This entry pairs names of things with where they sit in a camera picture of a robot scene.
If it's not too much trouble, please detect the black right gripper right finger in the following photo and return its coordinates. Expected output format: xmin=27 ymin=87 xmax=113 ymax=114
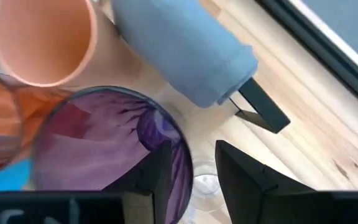
xmin=214 ymin=139 xmax=317 ymax=224

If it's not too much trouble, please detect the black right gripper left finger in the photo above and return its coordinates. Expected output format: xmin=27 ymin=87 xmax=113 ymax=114
xmin=103 ymin=139 xmax=173 ymax=224

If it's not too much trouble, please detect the clear glass cup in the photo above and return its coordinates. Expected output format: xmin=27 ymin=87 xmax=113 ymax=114
xmin=191 ymin=155 xmax=231 ymax=224

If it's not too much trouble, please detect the purple translucent tumbler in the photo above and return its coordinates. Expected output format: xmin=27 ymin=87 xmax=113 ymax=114
xmin=31 ymin=86 xmax=195 ymax=224

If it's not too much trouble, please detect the peach plastic cup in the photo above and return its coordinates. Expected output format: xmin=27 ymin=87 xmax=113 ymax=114
xmin=0 ymin=0 xmax=144 ymax=90

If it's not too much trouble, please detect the grey folded cloth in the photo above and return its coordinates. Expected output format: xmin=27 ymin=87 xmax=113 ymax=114
xmin=112 ymin=0 xmax=259 ymax=109

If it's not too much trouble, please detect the black metal table frame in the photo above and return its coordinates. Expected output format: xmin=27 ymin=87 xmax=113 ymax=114
xmin=255 ymin=0 xmax=358 ymax=116

